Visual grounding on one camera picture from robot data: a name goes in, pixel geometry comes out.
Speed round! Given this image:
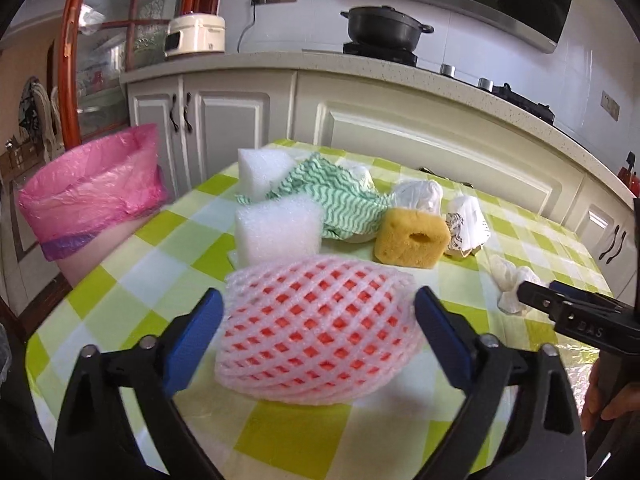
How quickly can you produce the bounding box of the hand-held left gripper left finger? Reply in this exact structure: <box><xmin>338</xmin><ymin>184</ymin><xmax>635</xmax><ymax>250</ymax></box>
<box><xmin>54</xmin><ymin>287</ymin><xmax>226</xmax><ymax>480</ymax></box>

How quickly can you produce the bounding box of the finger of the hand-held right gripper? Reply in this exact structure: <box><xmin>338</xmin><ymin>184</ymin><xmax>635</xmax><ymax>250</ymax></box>
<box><xmin>549</xmin><ymin>281</ymin><xmax>628</xmax><ymax>312</ymax></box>
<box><xmin>517</xmin><ymin>281</ymin><xmax>565</xmax><ymax>319</ymax></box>

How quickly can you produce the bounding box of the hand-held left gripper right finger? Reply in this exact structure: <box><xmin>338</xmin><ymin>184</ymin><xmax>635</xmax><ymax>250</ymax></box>
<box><xmin>414</xmin><ymin>286</ymin><xmax>587</xmax><ymax>480</ymax></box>

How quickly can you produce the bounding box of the white tissue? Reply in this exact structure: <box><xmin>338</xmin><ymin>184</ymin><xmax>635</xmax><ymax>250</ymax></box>
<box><xmin>487</xmin><ymin>254</ymin><xmax>543</xmax><ymax>316</ymax></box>

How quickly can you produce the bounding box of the yellow sponge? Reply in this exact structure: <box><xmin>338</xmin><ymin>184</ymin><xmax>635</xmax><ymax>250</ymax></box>
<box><xmin>375</xmin><ymin>208</ymin><xmax>451</xmax><ymax>264</ymax></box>

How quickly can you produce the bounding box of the pink foam fruit net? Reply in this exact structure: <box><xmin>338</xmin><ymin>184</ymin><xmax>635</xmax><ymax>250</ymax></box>
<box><xmin>214</xmin><ymin>254</ymin><xmax>422</xmax><ymax>407</ymax></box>

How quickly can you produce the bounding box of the white foam block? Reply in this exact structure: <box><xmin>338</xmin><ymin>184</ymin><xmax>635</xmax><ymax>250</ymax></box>
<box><xmin>234</xmin><ymin>195</ymin><xmax>326</xmax><ymax>268</ymax></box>
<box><xmin>237</xmin><ymin>148</ymin><xmax>300</xmax><ymax>203</ymax></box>

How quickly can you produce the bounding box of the green wavy striped cloth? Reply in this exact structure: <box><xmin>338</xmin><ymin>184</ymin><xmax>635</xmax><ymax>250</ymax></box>
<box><xmin>235</xmin><ymin>154</ymin><xmax>393</xmax><ymax>242</ymax></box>

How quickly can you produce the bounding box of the bin with pink liner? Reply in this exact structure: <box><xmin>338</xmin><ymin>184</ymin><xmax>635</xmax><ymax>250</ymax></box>
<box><xmin>17</xmin><ymin>122</ymin><xmax>168</xmax><ymax>288</ymax></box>

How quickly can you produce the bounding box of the person's right hand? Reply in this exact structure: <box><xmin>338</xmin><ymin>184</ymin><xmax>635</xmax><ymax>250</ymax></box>
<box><xmin>580</xmin><ymin>359</ymin><xmax>640</xmax><ymax>432</ymax></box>

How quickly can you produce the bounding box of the red kettle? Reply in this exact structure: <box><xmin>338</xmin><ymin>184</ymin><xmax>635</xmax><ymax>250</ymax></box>
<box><xmin>616</xmin><ymin>151</ymin><xmax>640</xmax><ymax>188</ymax></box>

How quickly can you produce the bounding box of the white kitchen cabinet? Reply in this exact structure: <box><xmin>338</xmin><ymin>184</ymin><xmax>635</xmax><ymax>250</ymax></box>
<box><xmin>120</xmin><ymin>50</ymin><xmax>640</xmax><ymax>301</ymax></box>

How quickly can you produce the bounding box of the black gas stove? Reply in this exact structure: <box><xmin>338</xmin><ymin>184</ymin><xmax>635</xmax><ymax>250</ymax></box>
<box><xmin>342</xmin><ymin>41</ymin><xmax>557</xmax><ymax>125</ymax></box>

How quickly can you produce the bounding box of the dark cloth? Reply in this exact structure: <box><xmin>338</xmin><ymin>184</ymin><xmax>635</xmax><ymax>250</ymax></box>
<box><xmin>19</xmin><ymin>77</ymin><xmax>46</xmax><ymax>133</ymax></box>

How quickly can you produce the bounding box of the white rice cooker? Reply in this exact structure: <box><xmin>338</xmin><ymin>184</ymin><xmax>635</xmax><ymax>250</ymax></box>
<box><xmin>164</xmin><ymin>13</ymin><xmax>227</xmax><ymax>59</ymax></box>

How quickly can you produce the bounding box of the black cooking pot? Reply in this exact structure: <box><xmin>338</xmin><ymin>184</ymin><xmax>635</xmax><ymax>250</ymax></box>
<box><xmin>340</xmin><ymin>6</ymin><xmax>435</xmax><ymax>52</ymax></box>

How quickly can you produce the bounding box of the wooden framed glass door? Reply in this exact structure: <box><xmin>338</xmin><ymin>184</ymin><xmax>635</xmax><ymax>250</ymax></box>
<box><xmin>60</xmin><ymin>0</ymin><xmax>221</xmax><ymax>151</ymax></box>

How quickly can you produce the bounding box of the black power cable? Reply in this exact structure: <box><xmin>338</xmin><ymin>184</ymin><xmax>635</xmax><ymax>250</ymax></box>
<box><xmin>236</xmin><ymin>0</ymin><xmax>261</xmax><ymax>53</ymax></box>

